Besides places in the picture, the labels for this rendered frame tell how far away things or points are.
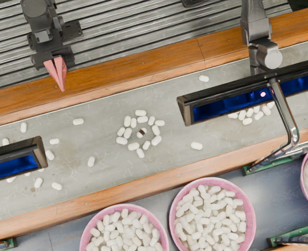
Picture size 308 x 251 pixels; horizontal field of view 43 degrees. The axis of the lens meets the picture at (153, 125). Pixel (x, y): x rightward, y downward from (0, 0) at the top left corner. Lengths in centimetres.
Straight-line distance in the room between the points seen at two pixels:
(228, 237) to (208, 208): 10
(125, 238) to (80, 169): 26
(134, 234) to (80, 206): 18
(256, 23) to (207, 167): 46
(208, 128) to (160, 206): 30
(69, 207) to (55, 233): 13
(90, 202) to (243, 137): 54
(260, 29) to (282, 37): 24
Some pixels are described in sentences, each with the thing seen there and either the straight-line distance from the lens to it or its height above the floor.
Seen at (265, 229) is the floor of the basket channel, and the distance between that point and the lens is 137.
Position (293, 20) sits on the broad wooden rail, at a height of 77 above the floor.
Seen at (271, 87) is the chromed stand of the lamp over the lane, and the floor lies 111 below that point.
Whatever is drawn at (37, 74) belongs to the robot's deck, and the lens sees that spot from 148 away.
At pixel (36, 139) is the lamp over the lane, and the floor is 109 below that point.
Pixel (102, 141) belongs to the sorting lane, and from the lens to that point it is 129.
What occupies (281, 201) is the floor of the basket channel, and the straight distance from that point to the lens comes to 140.
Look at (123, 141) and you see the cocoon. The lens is 126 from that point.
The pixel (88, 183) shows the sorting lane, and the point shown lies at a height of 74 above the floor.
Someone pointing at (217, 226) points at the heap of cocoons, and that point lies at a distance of 128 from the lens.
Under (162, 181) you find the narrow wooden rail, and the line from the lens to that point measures 124.
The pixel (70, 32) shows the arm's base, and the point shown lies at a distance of 152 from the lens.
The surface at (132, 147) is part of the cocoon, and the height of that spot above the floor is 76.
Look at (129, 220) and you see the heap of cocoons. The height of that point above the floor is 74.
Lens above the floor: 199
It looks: 74 degrees down
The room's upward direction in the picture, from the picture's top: 7 degrees clockwise
